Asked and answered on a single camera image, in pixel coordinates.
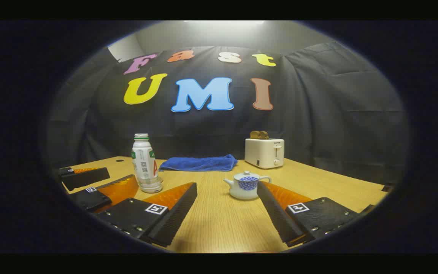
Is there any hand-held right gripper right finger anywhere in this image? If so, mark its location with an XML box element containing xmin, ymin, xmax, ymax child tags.
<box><xmin>257</xmin><ymin>181</ymin><xmax>361</xmax><ymax>247</ymax></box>

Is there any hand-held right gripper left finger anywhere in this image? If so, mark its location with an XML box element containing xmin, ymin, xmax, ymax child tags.
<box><xmin>97</xmin><ymin>182</ymin><xmax>198</xmax><ymax>247</ymax></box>

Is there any white blue-patterned teacup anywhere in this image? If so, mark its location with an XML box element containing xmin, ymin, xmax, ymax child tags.
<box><xmin>224</xmin><ymin>176</ymin><xmax>272</xmax><ymax>201</ymax></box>

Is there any white teacup lid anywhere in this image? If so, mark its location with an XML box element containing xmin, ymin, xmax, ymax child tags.
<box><xmin>234</xmin><ymin>171</ymin><xmax>259</xmax><ymax>182</ymax></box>

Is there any white plastic water bottle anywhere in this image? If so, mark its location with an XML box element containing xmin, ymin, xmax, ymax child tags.
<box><xmin>132</xmin><ymin>133</ymin><xmax>163</xmax><ymax>193</ymax></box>

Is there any blue towel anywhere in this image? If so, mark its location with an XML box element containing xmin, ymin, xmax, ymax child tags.
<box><xmin>159</xmin><ymin>154</ymin><xmax>238</xmax><ymax>172</ymax></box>

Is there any white toaster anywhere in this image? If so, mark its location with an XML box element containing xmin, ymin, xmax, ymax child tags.
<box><xmin>244</xmin><ymin>138</ymin><xmax>285</xmax><ymax>169</ymax></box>

